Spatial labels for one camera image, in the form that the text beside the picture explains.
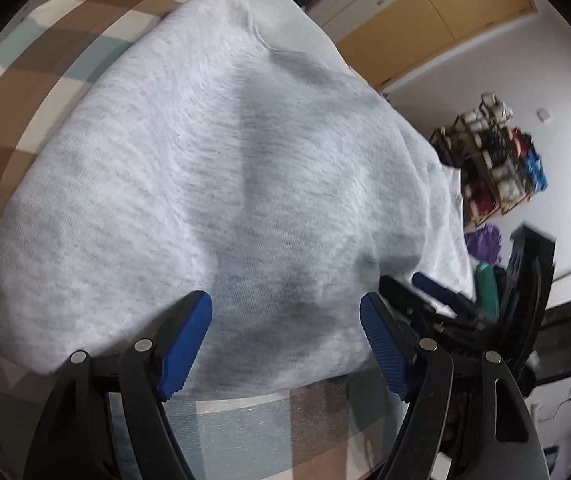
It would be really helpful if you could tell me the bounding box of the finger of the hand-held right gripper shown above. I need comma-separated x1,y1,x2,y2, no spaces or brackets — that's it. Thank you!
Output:
379,276,456,333
412,272,496,331

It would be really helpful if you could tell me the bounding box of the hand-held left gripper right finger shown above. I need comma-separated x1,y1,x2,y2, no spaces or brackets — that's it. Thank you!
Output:
359,291,551,480

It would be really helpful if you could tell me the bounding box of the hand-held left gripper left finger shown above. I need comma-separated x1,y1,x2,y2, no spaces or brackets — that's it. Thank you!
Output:
22,290,213,480

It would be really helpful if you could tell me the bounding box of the light grey sweatshirt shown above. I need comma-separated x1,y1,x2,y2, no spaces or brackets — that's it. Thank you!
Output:
0,0,471,401

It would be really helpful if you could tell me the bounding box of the teal garment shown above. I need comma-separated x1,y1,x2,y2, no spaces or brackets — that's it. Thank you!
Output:
474,262,500,318

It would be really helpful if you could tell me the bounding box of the purple cloth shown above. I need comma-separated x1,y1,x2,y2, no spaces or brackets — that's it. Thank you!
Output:
465,224,503,267

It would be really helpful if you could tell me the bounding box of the wooden shelf with yarn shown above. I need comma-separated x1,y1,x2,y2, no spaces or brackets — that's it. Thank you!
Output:
430,92,549,228

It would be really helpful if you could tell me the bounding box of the tan wooden door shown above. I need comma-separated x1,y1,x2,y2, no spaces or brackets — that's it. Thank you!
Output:
338,0,539,91

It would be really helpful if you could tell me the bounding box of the checked brown blue blanket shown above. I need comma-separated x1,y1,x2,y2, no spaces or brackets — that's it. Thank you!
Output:
0,0,406,480

